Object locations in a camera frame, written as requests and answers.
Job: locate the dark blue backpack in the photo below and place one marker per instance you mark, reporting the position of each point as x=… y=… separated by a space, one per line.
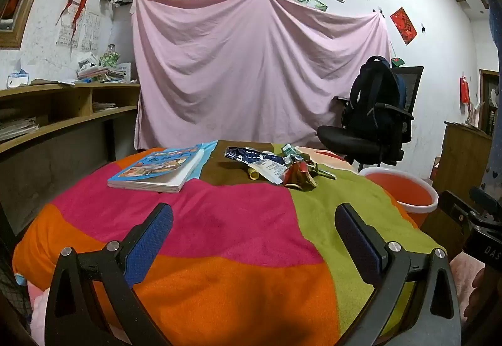
x=372 y=95

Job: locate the colourful patchwork blanket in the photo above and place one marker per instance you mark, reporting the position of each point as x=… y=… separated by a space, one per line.
x=235 y=212

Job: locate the red brown wrapper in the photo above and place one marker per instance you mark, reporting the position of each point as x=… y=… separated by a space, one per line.
x=298 y=173

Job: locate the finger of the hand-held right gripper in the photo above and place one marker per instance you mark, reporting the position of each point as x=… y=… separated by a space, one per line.
x=453 y=208
x=484 y=200

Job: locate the blue grey wrapper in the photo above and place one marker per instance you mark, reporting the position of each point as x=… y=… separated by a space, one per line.
x=243 y=153

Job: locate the wooden cabinet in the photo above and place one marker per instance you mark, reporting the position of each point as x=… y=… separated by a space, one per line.
x=462 y=157

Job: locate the white carton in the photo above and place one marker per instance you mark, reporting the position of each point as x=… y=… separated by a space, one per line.
x=124 y=70

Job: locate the small pile of papers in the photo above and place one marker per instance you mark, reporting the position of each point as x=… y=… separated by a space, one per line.
x=105 y=106

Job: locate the red hanging ornament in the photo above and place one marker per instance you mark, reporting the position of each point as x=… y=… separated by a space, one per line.
x=465 y=91

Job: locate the blue tissue box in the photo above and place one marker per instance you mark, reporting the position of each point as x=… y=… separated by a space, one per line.
x=17 y=80

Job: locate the pink hanging sheet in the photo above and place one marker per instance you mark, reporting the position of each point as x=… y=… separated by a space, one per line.
x=243 y=67

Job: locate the red wall poster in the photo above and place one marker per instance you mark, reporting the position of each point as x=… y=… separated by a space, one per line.
x=404 y=26

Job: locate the pink plush toy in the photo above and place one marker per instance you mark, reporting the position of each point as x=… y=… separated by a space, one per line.
x=39 y=314

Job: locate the green wall photos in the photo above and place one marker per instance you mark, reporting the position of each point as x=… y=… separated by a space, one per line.
x=313 y=0

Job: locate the paper wall calendar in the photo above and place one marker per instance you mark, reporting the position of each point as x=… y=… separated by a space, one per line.
x=90 y=28

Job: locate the white barcode box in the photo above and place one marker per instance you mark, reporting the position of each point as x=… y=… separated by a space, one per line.
x=87 y=60

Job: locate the wooden wall shelf unit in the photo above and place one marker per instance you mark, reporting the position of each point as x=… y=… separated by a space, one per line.
x=70 y=102

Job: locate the green printed snack packet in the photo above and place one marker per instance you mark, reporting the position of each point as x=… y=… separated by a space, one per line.
x=289 y=149
x=325 y=174

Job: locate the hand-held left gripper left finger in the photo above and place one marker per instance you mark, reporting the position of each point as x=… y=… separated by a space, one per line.
x=151 y=240

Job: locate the person's right hand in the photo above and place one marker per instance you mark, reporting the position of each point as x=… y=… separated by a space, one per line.
x=476 y=299

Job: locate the stack of books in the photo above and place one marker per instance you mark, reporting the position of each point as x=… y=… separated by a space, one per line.
x=98 y=74

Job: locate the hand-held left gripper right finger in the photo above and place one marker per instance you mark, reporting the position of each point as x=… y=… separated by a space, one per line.
x=355 y=242

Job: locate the green cap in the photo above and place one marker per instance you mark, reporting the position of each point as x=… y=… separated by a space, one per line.
x=397 y=62

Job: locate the illustrated paperback book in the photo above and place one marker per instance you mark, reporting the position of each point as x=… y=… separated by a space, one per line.
x=157 y=169

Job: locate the pink fleece cloth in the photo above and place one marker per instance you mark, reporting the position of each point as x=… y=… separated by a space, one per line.
x=461 y=279

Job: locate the black office chair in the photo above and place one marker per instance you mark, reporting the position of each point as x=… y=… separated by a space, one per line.
x=341 y=142

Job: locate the pile of newspapers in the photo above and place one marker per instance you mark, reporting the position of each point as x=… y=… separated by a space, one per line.
x=17 y=128

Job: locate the glass candy jar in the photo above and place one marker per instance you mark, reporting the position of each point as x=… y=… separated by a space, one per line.
x=110 y=57

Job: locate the orange bucket white rim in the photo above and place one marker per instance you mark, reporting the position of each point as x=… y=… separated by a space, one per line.
x=404 y=189

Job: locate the wooden door frame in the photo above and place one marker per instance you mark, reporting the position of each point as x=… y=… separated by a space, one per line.
x=484 y=102

